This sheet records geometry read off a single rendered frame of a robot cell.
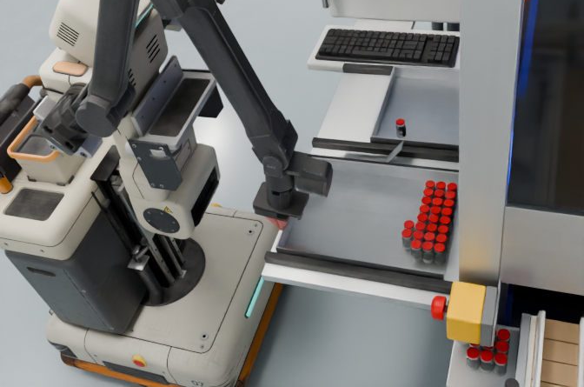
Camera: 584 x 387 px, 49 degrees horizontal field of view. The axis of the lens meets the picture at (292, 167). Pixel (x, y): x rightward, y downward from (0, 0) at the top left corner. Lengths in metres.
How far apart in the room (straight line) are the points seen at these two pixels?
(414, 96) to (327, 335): 0.96
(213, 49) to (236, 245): 1.25
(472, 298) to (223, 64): 0.55
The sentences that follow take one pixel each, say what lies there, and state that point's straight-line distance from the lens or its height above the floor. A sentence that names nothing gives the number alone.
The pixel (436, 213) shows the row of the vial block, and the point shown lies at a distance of 1.33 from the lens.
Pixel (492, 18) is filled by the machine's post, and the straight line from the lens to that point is 0.76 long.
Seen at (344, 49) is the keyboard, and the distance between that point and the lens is 1.93.
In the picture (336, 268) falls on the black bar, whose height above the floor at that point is 0.90.
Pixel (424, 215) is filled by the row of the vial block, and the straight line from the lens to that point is 1.33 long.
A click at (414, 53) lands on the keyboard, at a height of 0.83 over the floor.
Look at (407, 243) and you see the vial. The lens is 1.32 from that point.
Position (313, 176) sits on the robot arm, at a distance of 1.19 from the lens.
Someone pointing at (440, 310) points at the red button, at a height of 1.01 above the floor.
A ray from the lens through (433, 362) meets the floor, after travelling 2.20.
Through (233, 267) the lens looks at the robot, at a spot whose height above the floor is 0.28.
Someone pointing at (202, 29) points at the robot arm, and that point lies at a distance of 1.01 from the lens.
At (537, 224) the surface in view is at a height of 1.18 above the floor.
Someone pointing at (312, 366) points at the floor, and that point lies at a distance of 2.22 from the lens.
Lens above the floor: 1.97
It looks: 45 degrees down
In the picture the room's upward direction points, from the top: 15 degrees counter-clockwise
